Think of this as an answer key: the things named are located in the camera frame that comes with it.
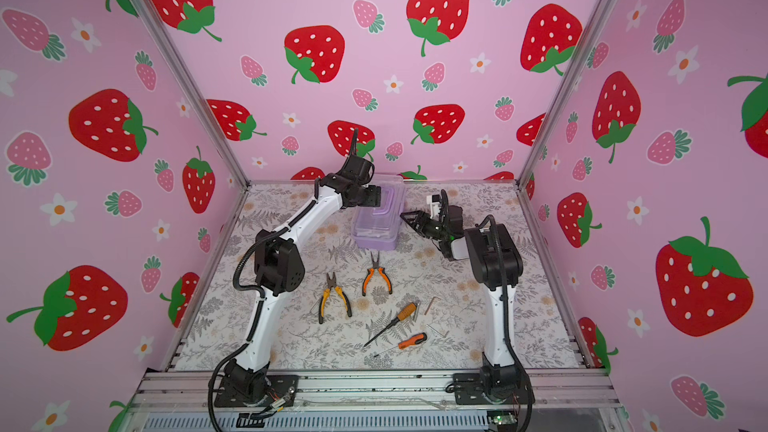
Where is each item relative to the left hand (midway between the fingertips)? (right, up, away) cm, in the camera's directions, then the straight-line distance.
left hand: (374, 196), depth 99 cm
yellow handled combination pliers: (-13, -28, -7) cm, 32 cm away
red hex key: (+18, -33, -10) cm, 39 cm away
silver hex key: (+19, -39, -16) cm, 47 cm away
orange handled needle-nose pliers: (-1, -25, -4) cm, 25 cm away
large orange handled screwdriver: (+9, -35, -14) cm, 39 cm away
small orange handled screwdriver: (+13, -41, -18) cm, 46 cm away
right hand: (+10, -7, +1) cm, 13 cm away
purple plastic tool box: (+1, -10, -2) cm, 11 cm away
